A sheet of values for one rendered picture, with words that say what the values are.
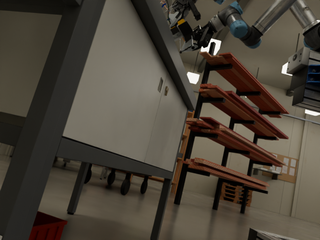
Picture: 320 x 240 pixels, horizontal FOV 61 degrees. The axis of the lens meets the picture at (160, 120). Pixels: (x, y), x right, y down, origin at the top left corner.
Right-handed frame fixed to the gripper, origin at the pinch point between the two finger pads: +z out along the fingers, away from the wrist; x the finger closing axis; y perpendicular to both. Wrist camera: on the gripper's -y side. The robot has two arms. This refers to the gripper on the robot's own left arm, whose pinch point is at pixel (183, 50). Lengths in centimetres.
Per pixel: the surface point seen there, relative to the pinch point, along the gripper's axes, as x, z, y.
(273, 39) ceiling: -430, -60, 658
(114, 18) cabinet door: 48, -11, -72
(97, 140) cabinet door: 32, 8, -89
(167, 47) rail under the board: 25, -9, -49
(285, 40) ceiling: -447, -88, 645
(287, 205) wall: -1001, 209, 467
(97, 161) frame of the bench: 28, 12, -91
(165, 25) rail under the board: 32, -14, -49
